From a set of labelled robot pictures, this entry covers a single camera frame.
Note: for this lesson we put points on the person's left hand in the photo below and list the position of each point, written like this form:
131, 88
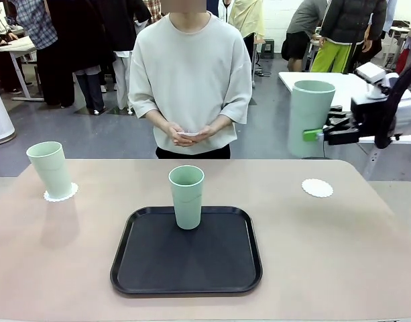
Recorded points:
205, 132

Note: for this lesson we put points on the person in plaid shirt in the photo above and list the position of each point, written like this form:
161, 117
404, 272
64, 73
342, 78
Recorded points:
37, 27

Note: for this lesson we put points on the person with red bag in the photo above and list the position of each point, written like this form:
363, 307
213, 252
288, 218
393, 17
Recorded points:
406, 50

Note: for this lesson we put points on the person in long black coat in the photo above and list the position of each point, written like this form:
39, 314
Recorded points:
81, 37

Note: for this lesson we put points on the person in yellow garment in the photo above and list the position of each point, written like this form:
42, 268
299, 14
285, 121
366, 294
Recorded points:
247, 16

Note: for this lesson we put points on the pale green plastic cup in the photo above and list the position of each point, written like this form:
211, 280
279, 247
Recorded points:
187, 208
307, 114
51, 167

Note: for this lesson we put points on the person's left forearm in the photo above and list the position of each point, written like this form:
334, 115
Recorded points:
223, 120

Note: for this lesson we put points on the white standing desk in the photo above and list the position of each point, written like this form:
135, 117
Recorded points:
14, 45

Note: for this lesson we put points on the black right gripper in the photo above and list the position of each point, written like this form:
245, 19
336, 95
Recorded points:
369, 115

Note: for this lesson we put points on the person in beige sweater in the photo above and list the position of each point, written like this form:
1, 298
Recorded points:
190, 73

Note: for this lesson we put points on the white scalloped paper coaster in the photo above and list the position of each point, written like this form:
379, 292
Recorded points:
59, 199
317, 188
188, 133

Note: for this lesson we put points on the person's right hand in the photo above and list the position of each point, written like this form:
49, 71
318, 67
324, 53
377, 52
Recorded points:
176, 139

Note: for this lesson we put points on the person's right forearm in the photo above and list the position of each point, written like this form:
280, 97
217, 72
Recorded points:
158, 119

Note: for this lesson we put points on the person in lime green trousers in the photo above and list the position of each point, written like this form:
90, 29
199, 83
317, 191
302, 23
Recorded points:
352, 20

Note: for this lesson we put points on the person in white trousers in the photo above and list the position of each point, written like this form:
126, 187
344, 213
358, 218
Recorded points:
124, 23

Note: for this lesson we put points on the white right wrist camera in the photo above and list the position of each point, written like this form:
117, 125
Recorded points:
372, 75

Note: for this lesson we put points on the person in grey top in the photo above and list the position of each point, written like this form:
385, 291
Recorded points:
302, 27

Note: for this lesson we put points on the large white table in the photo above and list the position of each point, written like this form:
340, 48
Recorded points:
344, 97

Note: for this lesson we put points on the black plastic serving tray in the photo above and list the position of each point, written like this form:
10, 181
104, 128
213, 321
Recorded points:
188, 268

